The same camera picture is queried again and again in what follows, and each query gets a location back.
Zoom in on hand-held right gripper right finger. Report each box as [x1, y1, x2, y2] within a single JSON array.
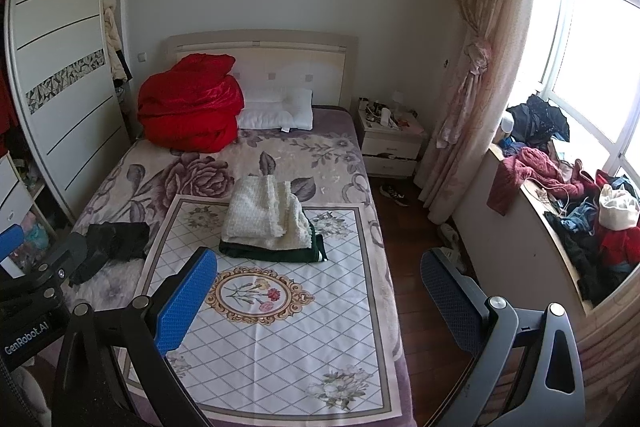
[[420, 249, 586, 427]]

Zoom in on dark green garment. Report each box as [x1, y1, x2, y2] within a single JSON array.
[[218, 219, 328, 264]]

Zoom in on cream hanging coat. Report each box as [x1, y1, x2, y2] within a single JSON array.
[[102, 0, 132, 82]]

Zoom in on cream nightstand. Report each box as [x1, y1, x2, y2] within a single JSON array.
[[356, 97, 430, 180]]

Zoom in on black shoe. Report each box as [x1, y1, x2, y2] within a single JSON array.
[[379, 184, 411, 206]]

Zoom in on cream window bench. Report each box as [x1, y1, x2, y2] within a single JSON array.
[[452, 142, 640, 427]]

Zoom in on white shoe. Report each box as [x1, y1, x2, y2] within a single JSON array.
[[438, 222, 462, 249], [440, 247, 469, 276]]

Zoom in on black cloth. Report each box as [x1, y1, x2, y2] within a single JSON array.
[[544, 212, 627, 304]]

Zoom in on pink patterned curtain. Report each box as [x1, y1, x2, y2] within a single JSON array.
[[417, 0, 538, 225]]

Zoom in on red quilt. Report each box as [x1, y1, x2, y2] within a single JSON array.
[[137, 53, 245, 154]]

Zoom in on cream wooden bed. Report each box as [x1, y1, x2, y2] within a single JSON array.
[[65, 29, 418, 427]]

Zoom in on window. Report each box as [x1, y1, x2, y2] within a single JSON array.
[[510, 0, 640, 188]]

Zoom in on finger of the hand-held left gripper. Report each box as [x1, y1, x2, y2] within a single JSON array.
[[0, 224, 25, 280], [32, 232, 90, 288]]

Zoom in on black jacket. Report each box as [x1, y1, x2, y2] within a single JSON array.
[[507, 95, 571, 152]]

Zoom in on cream fluffy garment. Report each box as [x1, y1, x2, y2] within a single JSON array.
[[220, 175, 312, 253]]

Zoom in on dark red knit garment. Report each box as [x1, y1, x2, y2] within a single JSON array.
[[487, 147, 587, 214]]

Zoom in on grey fluffy cloth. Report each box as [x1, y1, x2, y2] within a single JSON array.
[[65, 257, 146, 314]]

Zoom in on blue jeans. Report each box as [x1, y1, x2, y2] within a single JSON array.
[[560, 202, 602, 234]]

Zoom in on white pillow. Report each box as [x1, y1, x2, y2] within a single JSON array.
[[236, 87, 315, 132]]

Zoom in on beige plush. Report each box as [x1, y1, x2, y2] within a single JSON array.
[[10, 367, 52, 427]]

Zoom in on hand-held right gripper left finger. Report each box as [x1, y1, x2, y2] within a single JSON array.
[[50, 247, 218, 427]]

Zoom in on white sliding-door wardrobe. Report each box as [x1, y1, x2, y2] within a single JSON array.
[[0, 0, 133, 228]]

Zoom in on black garment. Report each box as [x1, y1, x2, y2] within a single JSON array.
[[70, 222, 151, 286]]

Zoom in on white diamond-print bed mat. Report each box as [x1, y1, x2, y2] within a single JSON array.
[[117, 194, 401, 418]]

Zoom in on pile of small toiletries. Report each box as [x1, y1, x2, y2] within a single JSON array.
[[362, 92, 420, 128]]

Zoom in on red hanging garment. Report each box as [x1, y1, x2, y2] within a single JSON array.
[[0, 72, 22, 158]]

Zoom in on white cloth hat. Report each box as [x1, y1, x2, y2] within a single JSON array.
[[599, 184, 640, 230]]

